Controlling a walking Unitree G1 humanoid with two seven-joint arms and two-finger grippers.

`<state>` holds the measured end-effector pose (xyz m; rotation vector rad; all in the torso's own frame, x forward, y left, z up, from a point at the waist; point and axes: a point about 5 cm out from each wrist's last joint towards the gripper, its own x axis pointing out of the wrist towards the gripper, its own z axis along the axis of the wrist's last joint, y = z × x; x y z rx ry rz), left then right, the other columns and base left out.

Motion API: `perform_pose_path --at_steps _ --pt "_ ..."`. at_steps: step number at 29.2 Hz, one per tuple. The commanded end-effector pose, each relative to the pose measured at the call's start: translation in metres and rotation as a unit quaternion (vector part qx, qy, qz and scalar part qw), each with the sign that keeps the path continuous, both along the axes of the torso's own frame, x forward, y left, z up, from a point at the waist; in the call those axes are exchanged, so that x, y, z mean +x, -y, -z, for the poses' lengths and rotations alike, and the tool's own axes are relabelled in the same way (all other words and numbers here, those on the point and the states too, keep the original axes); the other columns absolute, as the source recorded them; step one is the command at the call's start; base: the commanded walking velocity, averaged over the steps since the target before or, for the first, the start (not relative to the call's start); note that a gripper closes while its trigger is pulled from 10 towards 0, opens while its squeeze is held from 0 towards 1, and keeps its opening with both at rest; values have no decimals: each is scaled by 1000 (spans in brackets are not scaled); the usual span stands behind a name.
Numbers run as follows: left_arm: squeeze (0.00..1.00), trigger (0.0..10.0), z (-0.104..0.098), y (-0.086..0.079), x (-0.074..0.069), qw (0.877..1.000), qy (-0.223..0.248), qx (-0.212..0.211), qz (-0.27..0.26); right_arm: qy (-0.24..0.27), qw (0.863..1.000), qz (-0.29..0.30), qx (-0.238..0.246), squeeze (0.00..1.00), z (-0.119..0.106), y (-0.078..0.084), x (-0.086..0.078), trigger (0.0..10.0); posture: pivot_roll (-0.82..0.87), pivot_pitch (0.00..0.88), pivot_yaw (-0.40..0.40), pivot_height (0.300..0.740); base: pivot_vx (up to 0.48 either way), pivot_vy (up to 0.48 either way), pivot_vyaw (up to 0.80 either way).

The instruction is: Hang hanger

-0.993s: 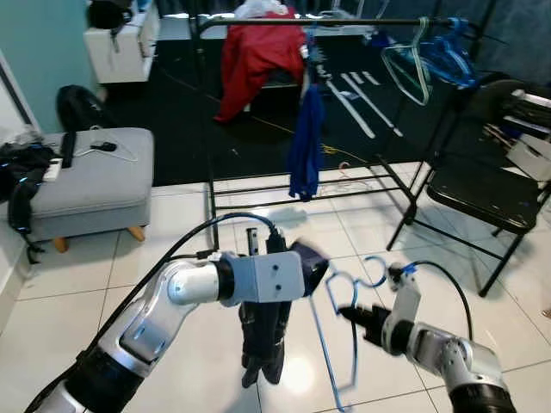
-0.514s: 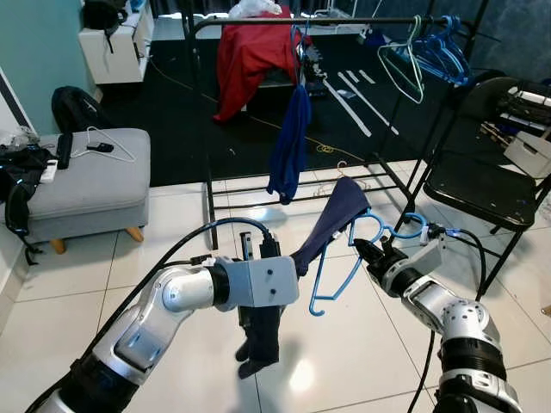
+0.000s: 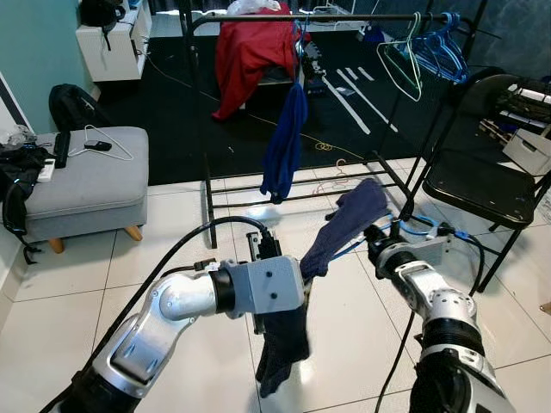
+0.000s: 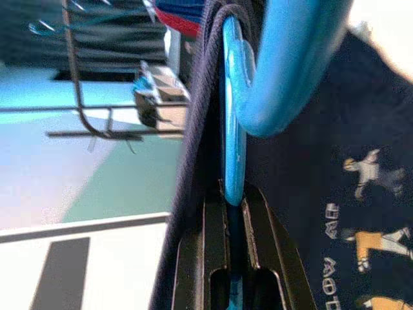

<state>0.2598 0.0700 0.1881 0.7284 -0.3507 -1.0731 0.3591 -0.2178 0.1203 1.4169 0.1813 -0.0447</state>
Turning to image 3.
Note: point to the navy blue garment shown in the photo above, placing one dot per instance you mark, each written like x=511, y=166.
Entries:
x=284, y=344

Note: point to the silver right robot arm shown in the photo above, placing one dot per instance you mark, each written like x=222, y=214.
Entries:
x=448, y=310

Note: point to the pink hanger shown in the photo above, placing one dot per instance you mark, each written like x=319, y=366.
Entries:
x=331, y=176

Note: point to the pale green plastic hanger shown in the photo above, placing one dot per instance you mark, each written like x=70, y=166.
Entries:
x=420, y=73

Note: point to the royal blue garment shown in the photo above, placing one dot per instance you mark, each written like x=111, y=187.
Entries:
x=284, y=146

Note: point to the black folding chair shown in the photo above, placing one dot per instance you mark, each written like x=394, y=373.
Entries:
x=478, y=185

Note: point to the black floor carpet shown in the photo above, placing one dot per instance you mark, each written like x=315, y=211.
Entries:
x=172, y=138

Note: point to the white open box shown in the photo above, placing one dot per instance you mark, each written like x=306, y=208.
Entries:
x=527, y=153

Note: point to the grey upholstered ottoman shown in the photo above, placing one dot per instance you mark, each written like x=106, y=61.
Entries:
x=90, y=189

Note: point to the red cloth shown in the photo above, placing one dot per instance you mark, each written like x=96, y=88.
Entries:
x=250, y=60

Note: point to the black exercise machine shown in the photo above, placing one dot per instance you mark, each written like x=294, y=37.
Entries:
x=312, y=64

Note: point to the small black device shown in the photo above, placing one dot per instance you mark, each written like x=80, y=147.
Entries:
x=97, y=145

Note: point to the black equipment with white parts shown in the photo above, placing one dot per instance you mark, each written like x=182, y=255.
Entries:
x=521, y=103

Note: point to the blue mop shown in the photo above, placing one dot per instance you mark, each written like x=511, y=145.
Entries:
x=373, y=34

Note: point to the black remote control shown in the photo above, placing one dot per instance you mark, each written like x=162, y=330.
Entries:
x=62, y=151

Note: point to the black metal clothes rack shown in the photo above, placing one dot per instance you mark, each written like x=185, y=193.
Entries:
x=362, y=16

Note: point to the white remote control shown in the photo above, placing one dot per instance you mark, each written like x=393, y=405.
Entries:
x=46, y=170

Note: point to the black backpack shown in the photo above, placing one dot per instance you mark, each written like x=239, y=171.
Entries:
x=76, y=107

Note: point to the white plastic bag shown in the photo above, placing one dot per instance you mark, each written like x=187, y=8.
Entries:
x=254, y=7

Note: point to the white cabinet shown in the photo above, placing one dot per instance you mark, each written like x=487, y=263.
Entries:
x=108, y=56

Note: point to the crumpled clear plastic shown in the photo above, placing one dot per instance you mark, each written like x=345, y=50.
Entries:
x=17, y=136

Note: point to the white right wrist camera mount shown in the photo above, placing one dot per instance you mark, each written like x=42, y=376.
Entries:
x=430, y=251

